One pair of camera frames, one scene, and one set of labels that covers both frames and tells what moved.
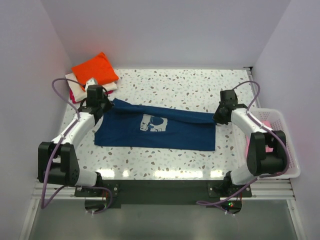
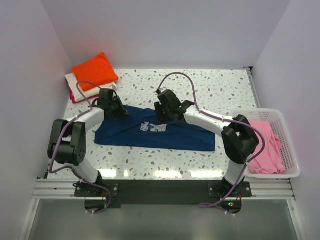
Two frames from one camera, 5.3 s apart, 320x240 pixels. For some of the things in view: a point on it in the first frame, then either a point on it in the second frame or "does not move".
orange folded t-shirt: (99, 67) does not move
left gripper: (109, 105) to (121, 106)
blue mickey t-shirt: (126, 124) does not move
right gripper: (217, 118) to (158, 106)
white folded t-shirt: (78, 92) does not move
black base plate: (208, 192) does not move
